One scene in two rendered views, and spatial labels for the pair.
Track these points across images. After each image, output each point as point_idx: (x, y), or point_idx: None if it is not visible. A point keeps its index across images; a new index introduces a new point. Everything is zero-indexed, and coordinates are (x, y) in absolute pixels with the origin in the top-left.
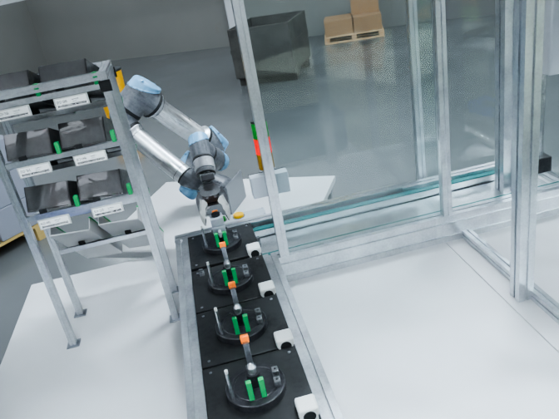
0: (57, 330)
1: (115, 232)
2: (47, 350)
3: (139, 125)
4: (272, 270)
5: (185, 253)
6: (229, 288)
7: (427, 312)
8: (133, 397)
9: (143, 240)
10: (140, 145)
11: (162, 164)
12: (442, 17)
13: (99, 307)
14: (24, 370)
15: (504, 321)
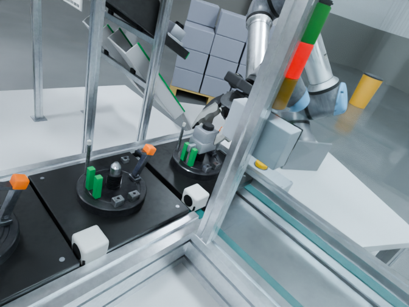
0: (61, 106)
1: (128, 64)
2: (30, 107)
3: (267, 18)
4: (157, 234)
5: (171, 141)
6: (10, 180)
7: None
8: None
9: (157, 100)
10: (250, 35)
11: (248, 61)
12: None
13: (99, 120)
14: (0, 102)
15: None
